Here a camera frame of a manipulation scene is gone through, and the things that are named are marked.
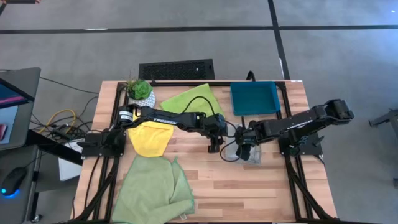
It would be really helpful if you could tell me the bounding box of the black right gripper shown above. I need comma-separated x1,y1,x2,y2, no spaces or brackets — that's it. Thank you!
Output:
234,121,264,161

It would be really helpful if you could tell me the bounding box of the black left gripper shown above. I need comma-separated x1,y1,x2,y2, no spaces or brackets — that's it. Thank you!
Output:
203,113,229,154

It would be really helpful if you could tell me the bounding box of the grey waffle microfiber towel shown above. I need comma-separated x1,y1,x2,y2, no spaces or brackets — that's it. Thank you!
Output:
225,132,262,165

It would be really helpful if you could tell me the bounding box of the lime green microfiber towel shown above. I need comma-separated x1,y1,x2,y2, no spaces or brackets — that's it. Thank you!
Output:
159,83,225,118

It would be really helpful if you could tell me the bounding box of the yellow microfiber towel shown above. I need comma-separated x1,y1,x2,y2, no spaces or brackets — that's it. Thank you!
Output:
126,111,175,158

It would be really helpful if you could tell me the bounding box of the teal plastic bin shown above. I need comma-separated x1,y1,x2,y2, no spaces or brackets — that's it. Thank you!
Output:
229,80,282,116

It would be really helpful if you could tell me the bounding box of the pale green towel teal edge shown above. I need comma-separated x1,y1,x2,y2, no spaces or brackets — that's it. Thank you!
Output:
111,154,196,224

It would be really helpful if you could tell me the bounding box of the succulent plant in patterned pot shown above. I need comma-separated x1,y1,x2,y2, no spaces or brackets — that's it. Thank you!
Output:
119,77,156,108

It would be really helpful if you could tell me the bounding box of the grey chair base leg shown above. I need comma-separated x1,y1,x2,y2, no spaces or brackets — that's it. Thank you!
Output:
368,108,398,128

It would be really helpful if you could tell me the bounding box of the white paper sheet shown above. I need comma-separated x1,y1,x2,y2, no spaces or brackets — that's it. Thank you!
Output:
58,139,83,182

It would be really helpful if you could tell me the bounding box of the black desk support bar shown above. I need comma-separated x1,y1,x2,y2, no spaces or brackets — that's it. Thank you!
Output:
26,129,83,166

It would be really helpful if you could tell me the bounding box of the black computer mouse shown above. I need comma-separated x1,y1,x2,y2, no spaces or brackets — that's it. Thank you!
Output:
1,167,28,197

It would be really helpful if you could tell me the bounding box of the monitor on side desk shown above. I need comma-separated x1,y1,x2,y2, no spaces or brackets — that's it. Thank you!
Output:
0,67,42,152

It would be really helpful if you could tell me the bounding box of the grey side desk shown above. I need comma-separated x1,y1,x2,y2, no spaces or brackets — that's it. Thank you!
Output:
0,144,41,224

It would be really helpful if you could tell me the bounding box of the black camera cable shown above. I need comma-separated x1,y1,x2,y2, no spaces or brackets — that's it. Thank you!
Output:
219,119,245,162
181,95,218,118

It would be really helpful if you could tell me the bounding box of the thin black floor cable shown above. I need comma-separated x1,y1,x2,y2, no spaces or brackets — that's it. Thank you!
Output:
39,76,100,95

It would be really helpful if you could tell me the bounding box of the black cable bundle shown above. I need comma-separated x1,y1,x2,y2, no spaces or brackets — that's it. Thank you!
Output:
49,123,82,140

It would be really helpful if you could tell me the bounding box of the yellow cable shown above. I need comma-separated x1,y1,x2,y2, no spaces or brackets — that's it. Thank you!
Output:
37,108,77,134

